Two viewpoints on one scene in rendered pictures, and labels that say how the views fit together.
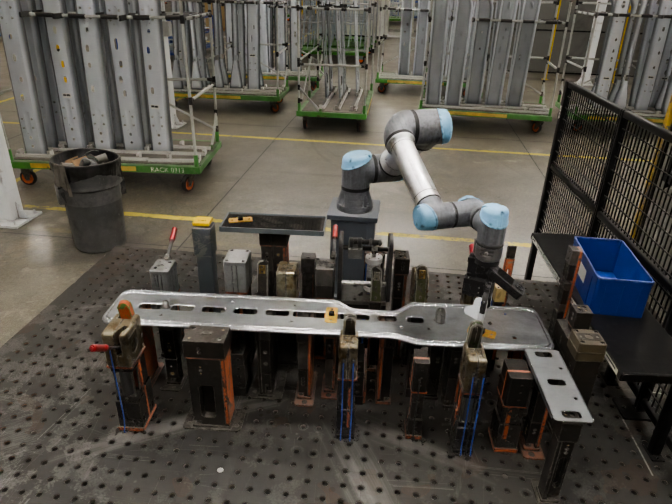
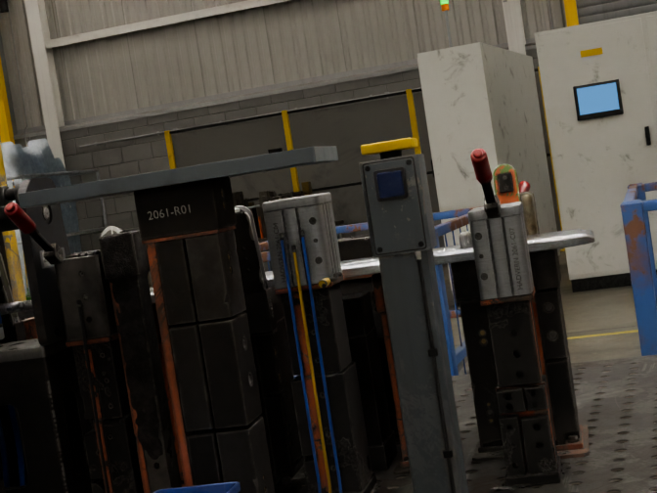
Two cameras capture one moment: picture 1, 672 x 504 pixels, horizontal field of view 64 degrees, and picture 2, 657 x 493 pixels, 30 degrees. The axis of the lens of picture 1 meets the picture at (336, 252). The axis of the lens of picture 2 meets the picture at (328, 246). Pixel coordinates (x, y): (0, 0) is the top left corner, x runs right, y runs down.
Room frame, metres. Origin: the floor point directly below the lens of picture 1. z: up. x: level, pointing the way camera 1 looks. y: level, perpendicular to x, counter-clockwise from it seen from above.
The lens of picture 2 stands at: (3.23, 0.64, 1.12)
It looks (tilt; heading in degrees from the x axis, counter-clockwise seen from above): 3 degrees down; 190
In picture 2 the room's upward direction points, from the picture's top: 9 degrees counter-clockwise
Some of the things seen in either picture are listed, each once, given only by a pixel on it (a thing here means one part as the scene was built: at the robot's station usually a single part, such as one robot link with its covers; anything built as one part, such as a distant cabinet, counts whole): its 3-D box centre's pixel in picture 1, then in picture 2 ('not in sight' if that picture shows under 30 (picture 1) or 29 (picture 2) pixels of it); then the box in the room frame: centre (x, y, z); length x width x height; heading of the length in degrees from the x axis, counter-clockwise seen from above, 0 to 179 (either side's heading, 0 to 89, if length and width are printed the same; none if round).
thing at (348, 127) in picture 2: not in sight; (359, 188); (-10.54, -1.23, 1.00); 4.54 x 0.14 x 2.00; 83
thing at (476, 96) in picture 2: not in sight; (491, 145); (-7.52, 0.38, 1.22); 2.40 x 0.54 x 2.45; 170
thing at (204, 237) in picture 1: (208, 277); (418, 341); (1.78, 0.48, 0.92); 0.08 x 0.08 x 0.44; 88
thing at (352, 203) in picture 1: (355, 196); not in sight; (2.09, -0.07, 1.15); 0.15 x 0.15 x 0.10
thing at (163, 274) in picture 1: (168, 309); (514, 341); (1.62, 0.59, 0.88); 0.11 x 0.10 x 0.36; 178
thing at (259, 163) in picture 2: (274, 223); (181, 176); (1.77, 0.22, 1.16); 0.37 x 0.14 x 0.02; 88
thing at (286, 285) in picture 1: (287, 314); not in sight; (1.59, 0.16, 0.89); 0.13 x 0.11 x 0.38; 178
